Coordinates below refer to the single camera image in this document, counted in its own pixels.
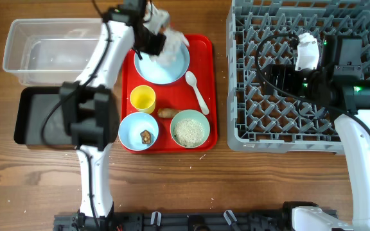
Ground white napkin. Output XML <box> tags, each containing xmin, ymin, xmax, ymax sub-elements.
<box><xmin>150</xmin><ymin>28</ymin><xmax>189</xmax><ymax>65</ymax></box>

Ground green bowl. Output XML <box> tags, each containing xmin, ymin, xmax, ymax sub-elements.
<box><xmin>170</xmin><ymin>110</ymin><xmax>211</xmax><ymax>149</ymax></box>

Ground light blue bowl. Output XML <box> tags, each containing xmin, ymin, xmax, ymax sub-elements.
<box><xmin>118</xmin><ymin>112</ymin><xmax>159</xmax><ymax>151</ymax></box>

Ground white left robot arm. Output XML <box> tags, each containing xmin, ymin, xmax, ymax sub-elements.
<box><xmin>57</xmin><ymin>3</ymin><xmax>170</xmax><ymax>230</ymax></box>

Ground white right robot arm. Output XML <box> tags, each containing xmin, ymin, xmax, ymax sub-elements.
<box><xmin>256</xmin><ymin>33</ymin><xmax>370</xmax><ymax>230</ymax></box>

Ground grey dishwasher rack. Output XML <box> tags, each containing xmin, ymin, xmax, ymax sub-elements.
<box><xmin>226</xmin><ymin>0</ymin><xmax>370</xmax><ymax>154</ymax></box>

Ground light blue plate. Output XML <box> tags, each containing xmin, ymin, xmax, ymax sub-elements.
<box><xmin>134</xmin><ymin>45</ymin><xmax>190</xmax><ymax>85</ymax></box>

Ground yellow plastic cup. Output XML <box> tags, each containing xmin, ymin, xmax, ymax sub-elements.
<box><xmin>129</xmin><ymin>85</ymin><xmax>156</xmax><ymax>114</ymax></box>

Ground white plastic spoon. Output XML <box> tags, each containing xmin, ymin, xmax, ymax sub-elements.
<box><xmin>185</xmin><ymin>71</ymin><xmax>209</xmax><ymax>115</ymax></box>

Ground carrot piece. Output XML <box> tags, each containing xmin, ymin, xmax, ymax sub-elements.
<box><xmin>157</xmin><ymin>108</ymin><xmax>181</xmax><ymax>119</ymax></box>

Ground red serving tray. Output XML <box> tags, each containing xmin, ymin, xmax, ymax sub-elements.
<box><xmin>120</xmin><ymin>34</ymin><xmax>218</xmax><ymax>154</ymax></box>

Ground brown food scrap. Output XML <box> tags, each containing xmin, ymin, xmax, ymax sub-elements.
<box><xmin>140</xmin><ymin>130</ymin><xmax>152</xmax><ymax>144</ymax></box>

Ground white rice pile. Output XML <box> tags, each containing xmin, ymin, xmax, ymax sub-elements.
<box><xmin>173</xmin><ymin>119</ymin><xmax>205</xmax><ymax>148</ymax></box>

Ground clear plastic bin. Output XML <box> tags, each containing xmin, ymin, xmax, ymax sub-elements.
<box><xmin>3</xmin><ymin>18</ymin><xmax>101</xmax><ymax>85</ymax></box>

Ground black plastic tray bin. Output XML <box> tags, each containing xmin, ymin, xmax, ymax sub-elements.
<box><xmin>13</xmin><ymin>86</ymin><xmax>75</xmax><ymax>150</ymax></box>

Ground black mounting rail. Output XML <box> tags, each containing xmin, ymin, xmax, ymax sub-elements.
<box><xmin>53</xmin><ymin>210</ymin><xmax>339</xmax><ymax>231</ymax></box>

